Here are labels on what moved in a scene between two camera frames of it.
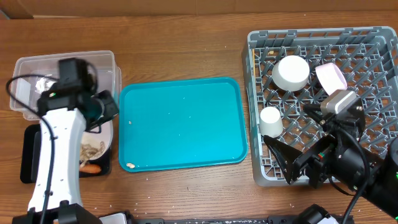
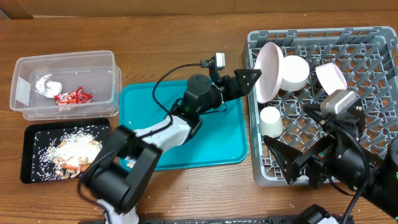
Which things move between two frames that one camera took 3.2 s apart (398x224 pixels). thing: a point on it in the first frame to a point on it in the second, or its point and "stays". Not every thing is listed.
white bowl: [290, 73] stays
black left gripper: [111, 108] to [240, 89]
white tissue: [43, 84] stays
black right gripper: [329, 160] stays
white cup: [270, 122] stays
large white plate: [94, 139] to [270, 61]
